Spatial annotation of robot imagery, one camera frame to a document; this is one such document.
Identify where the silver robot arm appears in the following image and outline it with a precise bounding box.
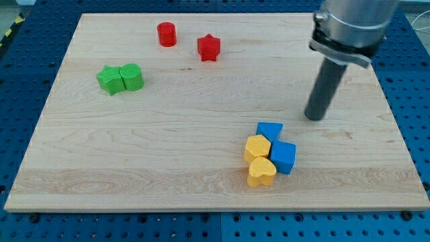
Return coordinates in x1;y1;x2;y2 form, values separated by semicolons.
309;0;399;68

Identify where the blue cube block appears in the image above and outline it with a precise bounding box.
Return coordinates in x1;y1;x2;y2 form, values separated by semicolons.
269;140;296;175

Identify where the wooden board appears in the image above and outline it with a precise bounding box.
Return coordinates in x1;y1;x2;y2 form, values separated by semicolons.
5;13;429;212

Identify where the yellow hexagon block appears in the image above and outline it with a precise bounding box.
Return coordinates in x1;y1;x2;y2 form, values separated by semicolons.
243;134;271;164

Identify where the blue triangle block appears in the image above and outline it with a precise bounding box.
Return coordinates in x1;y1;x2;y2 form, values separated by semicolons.
256;122;284;142

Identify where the yellow heart block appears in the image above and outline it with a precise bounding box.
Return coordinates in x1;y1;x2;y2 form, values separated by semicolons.
247;157;277;187

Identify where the red star block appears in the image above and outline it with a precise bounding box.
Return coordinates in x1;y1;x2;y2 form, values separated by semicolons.
197;34;221;61

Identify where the green cylinder block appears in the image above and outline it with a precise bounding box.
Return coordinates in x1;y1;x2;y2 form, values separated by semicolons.
120;63;144;91

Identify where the red cylinder block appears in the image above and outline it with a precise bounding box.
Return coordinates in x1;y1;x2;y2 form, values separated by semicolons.
157;22;177;47

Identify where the green star block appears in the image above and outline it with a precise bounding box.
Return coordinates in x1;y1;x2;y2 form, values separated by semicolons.
96;65;126;96

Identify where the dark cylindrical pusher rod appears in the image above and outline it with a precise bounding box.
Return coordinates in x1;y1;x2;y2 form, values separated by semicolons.
304;58;347;121

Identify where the white cable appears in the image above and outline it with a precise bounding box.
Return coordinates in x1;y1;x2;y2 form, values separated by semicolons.
410;9;430;33

